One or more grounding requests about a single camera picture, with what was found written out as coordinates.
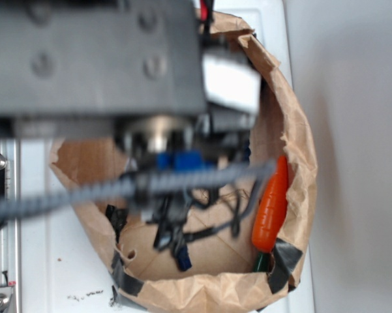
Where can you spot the grey gripper body block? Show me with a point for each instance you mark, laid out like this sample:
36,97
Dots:
90,58

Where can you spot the green toy cucumber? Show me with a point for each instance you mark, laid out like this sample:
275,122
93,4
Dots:
262,262

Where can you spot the orange toy carrot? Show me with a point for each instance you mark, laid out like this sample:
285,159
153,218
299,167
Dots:
272,209

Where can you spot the brown paper bag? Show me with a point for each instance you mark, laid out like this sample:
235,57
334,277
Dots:
221,278

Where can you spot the aluminium frame rail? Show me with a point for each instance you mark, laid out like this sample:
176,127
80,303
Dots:
10,262

